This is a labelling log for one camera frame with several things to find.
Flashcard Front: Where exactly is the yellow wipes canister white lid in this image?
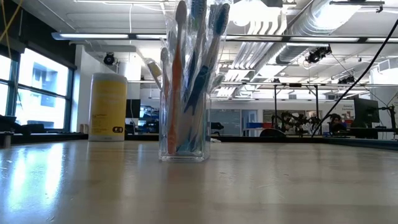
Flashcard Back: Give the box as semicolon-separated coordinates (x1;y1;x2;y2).
89;73;129;139

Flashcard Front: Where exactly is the long black hanging cable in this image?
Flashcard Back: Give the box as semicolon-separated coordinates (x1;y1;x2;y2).
310;18;398;138

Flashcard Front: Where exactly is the large window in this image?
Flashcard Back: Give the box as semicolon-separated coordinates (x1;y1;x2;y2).
0;46;77;133

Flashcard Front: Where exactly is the teal toothbrush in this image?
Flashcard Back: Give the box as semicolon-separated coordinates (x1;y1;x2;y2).
144;57;163;91

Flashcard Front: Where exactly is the clear acrylic square holder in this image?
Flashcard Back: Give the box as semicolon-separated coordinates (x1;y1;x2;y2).
158;90;211;162

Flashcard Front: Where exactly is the person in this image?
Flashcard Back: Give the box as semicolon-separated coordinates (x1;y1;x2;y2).
328;113;348;134

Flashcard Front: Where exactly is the black background workstation frame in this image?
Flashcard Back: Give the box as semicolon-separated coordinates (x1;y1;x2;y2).
211;80;321;138

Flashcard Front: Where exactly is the black aluminium table frame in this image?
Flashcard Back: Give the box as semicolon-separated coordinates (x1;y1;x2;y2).
0;132;398;151

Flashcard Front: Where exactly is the overhead light bar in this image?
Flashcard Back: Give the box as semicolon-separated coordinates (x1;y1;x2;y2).
51;30;398;44

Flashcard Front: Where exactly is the black ceiling camera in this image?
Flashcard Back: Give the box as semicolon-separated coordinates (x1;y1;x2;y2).
103;52;116;66
305;45;333;65

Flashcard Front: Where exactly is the black computer monitor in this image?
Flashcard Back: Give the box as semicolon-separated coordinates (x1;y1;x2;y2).
353;98;381;124

